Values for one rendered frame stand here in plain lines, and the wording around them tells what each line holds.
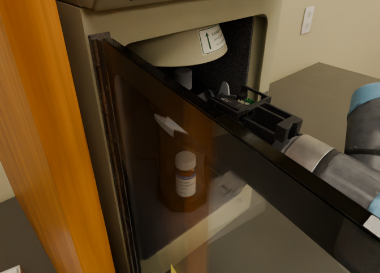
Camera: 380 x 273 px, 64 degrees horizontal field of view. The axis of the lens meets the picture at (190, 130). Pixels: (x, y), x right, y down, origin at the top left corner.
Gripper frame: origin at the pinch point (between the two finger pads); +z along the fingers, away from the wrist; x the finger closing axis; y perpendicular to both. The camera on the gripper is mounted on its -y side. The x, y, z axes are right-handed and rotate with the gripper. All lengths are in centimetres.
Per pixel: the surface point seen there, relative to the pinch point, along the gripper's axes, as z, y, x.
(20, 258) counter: 12.7, -28.3, 30.3
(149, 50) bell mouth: -0.4, 12.1, 7.1
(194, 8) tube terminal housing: -6.0, 18.1, 4.3
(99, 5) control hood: -9.0, 20.5, 17.7
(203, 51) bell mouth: -4.6, 11.8, 1.0
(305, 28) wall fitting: 35, -11, -102
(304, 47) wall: 35, -20, -106
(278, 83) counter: 29, -29, -79
